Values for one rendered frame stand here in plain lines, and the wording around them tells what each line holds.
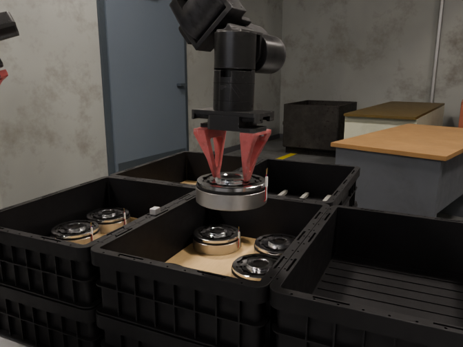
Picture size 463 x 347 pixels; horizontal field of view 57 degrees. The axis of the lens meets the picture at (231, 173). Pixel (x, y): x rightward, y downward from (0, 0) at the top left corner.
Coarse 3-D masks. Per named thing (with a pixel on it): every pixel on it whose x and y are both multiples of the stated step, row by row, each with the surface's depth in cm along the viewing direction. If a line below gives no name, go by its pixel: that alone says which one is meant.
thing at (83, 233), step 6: (66, 222) 99; (96, 222) 99; (54, 228) 95; (60, 228) 95; (90, 228) 95; (96, 228) 95; (54, 234) 92; (60, 234) 92; (66, 234) 92; (72, 234) 92; (78, 234) 92; (84, 234) 92; (90, 234) 93
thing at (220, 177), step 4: (216, 176) 62; (220, 176) 62; (224, 176) 63; (228, 176) 64; (232, 176) 64; (236, 176) 64; (240, 176) 63; (216, 180) 61; (220, 180) 61; (224, 180) 60; (228, 180) 60; (232, 180) 60; (236, 180) 60; (240, 180) 60
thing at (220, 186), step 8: (200, 176) 64; (208, 176) 65; (256, 176) 64; (200, 184) 60; (208, 184) 60; (216, 184) 60; (224, 184) 60; (232, 184) 60; (240, 184) 60; (248, 184) 60; (256, 184) 60; (264, 184) 61
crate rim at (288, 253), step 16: (176, 208) 88; (320, 208) 87; (144, 224) 78; (112, 240) 71; (96, 256) 66; (112, 256) 65; (128, 256) 65; (288, 256) 65; (128, 272) 64; (144, 272) 63; (160, 272) 61; (176, 272) 60; (192, 272) 59; (208, 272) 59; (272, 272) 59; (192, 288) 60; (208, 288) 58; (224, 288) 57; (240, 288) 56; (256, 288) 55
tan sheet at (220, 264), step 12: (240, 240) 96; (252, 240) 96; (180, 252) 90; (192, 252) 90; (240, 252) 90; (252, 252) 90; (180, 264) 84; (192, 264) 84; (204, 264) 84; (216, 264) 84; (228, 264) 84
